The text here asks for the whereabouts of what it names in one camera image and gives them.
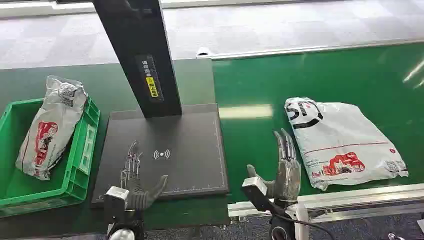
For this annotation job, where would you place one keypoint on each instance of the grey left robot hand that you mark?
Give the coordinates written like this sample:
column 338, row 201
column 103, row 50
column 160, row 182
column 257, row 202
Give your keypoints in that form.
column 139, row 193

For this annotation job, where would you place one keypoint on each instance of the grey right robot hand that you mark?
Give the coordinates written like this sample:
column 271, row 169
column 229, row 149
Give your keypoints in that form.
column 287, row 179

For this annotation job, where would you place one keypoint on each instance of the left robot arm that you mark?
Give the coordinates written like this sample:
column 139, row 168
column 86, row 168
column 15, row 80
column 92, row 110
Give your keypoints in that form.
column 124, row 225

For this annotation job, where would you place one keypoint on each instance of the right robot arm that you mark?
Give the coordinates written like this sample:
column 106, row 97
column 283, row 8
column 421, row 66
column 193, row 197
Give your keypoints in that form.
column 286, row 222

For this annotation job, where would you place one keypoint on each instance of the flat white parcel bag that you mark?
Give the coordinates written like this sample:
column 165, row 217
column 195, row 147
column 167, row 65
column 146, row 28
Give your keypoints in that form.
column 341, row 145

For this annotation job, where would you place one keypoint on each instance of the green plastic crate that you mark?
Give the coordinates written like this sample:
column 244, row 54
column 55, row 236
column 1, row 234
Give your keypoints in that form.
column 71, row 172

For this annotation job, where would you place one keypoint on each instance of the green conveyor belt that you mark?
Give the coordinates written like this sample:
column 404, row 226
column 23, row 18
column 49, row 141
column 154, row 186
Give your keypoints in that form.
column 331, row 86

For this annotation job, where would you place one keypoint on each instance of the crumpled grey parcel bag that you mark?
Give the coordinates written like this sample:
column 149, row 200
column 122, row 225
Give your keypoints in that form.
column 49, row 132

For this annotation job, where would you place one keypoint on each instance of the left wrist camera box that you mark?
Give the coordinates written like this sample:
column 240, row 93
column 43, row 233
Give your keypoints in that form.
column 115, row 202

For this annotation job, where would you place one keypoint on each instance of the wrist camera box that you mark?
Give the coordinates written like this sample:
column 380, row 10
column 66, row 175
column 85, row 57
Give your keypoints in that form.
column 255, row 193
column 115, row 202

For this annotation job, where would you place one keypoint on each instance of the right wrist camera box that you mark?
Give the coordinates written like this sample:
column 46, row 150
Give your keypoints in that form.
column 255, row 193

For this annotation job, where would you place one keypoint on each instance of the black scanner base plate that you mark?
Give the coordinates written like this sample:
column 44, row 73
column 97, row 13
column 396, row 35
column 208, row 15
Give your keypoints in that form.
column 185, row 159

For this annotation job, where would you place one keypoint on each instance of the silver conveyor frame rail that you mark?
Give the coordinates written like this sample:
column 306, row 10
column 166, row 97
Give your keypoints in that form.
column 348, row 198

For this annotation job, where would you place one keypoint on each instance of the black scanner post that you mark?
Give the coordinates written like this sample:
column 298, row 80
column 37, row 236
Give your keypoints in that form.
column 139, row 49

